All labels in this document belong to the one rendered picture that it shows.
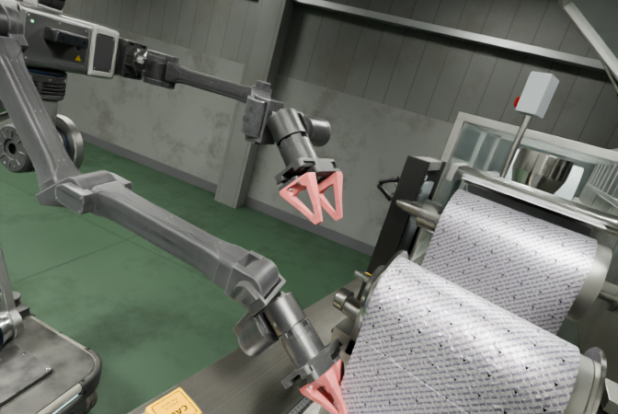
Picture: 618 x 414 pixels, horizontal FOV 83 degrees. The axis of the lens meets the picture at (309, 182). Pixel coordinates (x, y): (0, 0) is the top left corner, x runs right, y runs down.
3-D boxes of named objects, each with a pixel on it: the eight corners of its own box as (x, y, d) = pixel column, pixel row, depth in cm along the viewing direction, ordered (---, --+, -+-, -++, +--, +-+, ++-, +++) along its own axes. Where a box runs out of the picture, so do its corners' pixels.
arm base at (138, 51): (139, 79, 124) (144, 44, 121) (157, 85, 122) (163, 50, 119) (118, 75, 116) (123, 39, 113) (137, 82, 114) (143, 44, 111)
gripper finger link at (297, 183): (295, 234, 55) (272, 181, 57) (321, 228, 60) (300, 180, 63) (326, 215, 51) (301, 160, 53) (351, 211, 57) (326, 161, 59)
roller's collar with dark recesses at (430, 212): (421, 223, 80) (431, 197, 78) (447, 235, 77) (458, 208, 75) (412, 227, 75) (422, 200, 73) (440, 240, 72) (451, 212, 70)
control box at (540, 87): (516, 113, 95) (532, 76, 93) (543, 119, 90) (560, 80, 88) (508, 109, 90) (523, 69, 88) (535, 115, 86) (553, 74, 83)
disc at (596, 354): (549, 405, 51) (598, 325, 45) (553, 408, 50) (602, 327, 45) (540, 493, 39) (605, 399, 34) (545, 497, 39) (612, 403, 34)
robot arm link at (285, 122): (257, 120, 62) (278, 100, 59) (284, 123, 67) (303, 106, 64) (272, 154, 60) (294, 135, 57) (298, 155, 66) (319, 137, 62)
